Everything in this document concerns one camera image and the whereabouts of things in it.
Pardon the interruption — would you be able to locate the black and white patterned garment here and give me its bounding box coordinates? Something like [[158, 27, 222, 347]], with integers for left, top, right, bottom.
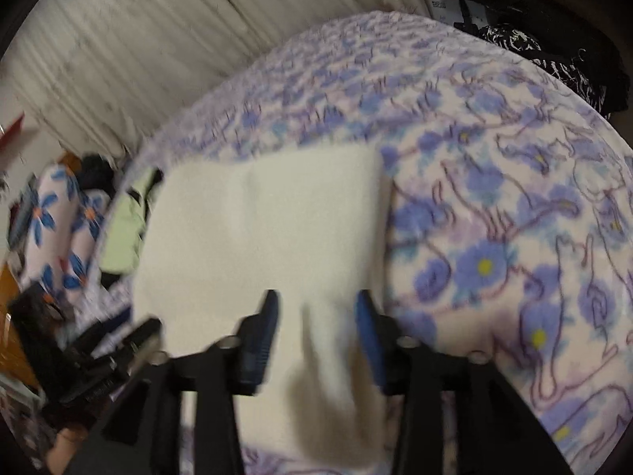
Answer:
[[472, 24, 610, 117]]

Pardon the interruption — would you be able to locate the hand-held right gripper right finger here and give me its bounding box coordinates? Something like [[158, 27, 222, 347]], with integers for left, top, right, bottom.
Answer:
[[355, 289, 577, 475]]

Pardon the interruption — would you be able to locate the black cloth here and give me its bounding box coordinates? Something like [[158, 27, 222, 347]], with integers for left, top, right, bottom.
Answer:
[[78, 153, 122, 193]]

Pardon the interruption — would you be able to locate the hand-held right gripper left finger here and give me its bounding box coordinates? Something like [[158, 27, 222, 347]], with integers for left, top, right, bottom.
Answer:
[[64, 289, 280, 475]]

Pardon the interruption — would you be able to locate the white fuzzy cardigan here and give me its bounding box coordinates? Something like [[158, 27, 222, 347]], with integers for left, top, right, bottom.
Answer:
[[131, 151, 397, 472]]

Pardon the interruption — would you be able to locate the white pillow with blue flowers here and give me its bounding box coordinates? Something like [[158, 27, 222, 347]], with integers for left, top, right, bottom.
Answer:
[[42, 190, 117, 310], [17, 163, 82, 283]]

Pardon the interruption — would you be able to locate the red object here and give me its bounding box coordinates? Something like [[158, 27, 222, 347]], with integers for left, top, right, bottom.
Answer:
[[0, 113, 27, 165]]

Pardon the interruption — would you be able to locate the person's left hand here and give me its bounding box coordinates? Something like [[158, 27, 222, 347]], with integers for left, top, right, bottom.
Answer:
[[48, 426, 94, 472]]

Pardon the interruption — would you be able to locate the pale patterned curtain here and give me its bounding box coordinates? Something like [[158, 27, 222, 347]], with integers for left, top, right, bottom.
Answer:
[[0, 0, 433, 162]]

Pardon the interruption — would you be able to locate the green garment with black trim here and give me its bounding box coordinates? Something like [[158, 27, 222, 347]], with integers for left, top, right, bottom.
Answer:
[[98, 167, 165, 279]]

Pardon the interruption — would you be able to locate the blue floral blanket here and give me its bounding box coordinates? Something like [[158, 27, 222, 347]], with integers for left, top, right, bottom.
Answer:
[[74, 10, 633, 475]]

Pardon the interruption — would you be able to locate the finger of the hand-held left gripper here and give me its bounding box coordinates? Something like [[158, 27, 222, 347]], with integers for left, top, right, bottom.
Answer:
[[59, 349, 152, 405], [81, 317, 164, 357]]

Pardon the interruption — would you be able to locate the white cardboard box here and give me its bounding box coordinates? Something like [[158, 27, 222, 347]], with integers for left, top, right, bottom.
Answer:
[[429, 0, 479, 29]]

